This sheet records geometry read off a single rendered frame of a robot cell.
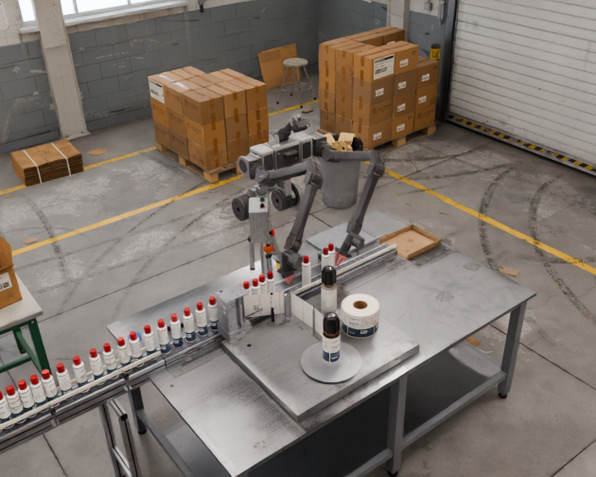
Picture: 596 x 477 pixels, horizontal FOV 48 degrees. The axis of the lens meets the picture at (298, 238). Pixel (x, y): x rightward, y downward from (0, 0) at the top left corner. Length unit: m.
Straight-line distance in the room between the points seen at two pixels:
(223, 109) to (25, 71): 2.58
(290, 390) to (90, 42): 6.20
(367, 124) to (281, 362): 4.38
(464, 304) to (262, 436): 1.47
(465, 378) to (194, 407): 1.83
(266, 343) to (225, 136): 3.88
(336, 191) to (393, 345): 3.14
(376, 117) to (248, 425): 4.82
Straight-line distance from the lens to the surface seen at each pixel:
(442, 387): 4.32
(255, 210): 3.53
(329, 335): 3.29
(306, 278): 3.90
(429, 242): 4.49
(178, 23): 9.16
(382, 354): 3.50
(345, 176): 6.40
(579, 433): 4.58
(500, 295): 4.09
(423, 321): 3.81
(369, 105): 7.32
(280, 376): 3.37
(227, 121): 7.08
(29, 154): 7.97
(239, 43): 9.69
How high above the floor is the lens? 3.18
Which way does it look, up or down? 31 degrees down
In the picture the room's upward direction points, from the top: 2 degrees counter-clockwise
